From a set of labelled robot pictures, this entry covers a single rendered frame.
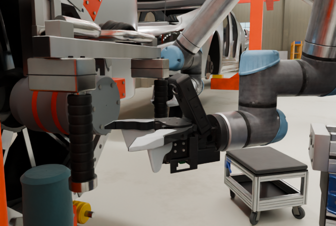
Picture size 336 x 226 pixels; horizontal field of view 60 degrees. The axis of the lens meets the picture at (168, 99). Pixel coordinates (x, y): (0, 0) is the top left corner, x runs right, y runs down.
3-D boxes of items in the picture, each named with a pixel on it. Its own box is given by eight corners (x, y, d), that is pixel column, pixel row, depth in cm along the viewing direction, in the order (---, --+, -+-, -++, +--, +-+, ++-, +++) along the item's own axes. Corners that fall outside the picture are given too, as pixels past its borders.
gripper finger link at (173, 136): (172, 147, 43) (196, 134, 50) (172, 137, 43) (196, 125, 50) (145, 142, 45) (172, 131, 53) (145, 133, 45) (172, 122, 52)
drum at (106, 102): (52, 123, 77) (49, 70, 75) (123, 130, 70) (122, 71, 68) (7, 136, 64) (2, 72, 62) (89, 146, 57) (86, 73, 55)
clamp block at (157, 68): (138, 76, 81) (138, 57, 80) (169, 77, 78) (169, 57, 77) (130, 77, 76) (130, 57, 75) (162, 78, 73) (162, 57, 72)
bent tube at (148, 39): (94, 48, 83) (93, 10, 82) (157, 47, 77) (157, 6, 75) (50, 46, 67) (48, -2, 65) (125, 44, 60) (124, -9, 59)
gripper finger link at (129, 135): (105, 152, 55) (152, 155, 53) (104, 121, 54) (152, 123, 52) (111, 147, 58) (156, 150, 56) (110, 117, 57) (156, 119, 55)
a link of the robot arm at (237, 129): (248, 114, 54) (222, 107, 61) (227, 116, 52) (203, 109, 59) (246, 154, 55) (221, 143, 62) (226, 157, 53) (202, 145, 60)
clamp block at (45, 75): (51, 87, 49) (49, 56, 48) (97, 89, 46) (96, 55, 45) (27, 90, 44) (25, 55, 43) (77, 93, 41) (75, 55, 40)
